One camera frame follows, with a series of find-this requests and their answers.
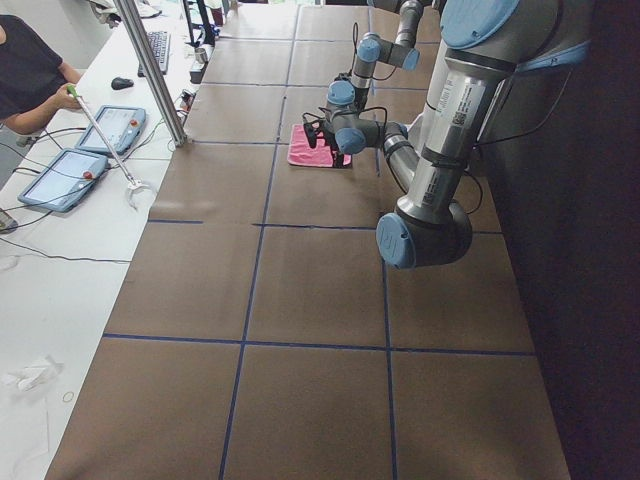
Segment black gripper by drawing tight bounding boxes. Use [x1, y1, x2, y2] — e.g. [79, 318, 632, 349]
[303, 119, 335, 148]

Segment pink towel with grey trim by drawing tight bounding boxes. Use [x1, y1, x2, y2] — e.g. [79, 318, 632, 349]
[287, 124, 352, 168]

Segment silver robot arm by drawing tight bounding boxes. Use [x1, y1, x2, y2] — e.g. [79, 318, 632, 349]
[303, 1, 594, 269]
[345, 0, 437, 94]

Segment metal cup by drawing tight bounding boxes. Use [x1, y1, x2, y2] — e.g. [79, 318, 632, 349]
[194, 48, 208, 64]

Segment black keyboard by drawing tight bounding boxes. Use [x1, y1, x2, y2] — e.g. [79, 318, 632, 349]
[147, 31, 171, 75]

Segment far blue teach pendant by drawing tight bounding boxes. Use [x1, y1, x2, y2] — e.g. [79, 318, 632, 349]
[75, 105, 146, 156]

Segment blue teach pendant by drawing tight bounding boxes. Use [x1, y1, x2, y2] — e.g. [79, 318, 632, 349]
[75, 105, 146, 156]
[17, 149, 108, 213]

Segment black computer mouse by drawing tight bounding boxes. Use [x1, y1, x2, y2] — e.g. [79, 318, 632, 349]
[111, 77, 134, 91]

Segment near blue teach pendant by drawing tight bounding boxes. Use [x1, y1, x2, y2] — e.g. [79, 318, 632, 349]
[17, 149, 108, 213]

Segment person in black shirt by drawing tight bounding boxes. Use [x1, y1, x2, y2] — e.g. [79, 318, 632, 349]
[1, 15, 81, 135]

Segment crumpled white tissue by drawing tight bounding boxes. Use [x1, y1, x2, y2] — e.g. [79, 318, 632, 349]
[1, 355, 64, 392]

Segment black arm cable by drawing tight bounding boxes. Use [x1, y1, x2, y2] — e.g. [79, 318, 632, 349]
[299, 74, 391, 131]

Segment green handled reacher grabber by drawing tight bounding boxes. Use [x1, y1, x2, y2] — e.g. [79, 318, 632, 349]
[66, 83, 157, 210]

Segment aluminium frame post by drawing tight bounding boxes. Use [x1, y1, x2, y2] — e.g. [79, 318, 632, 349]
[114, 0, 187, 147]

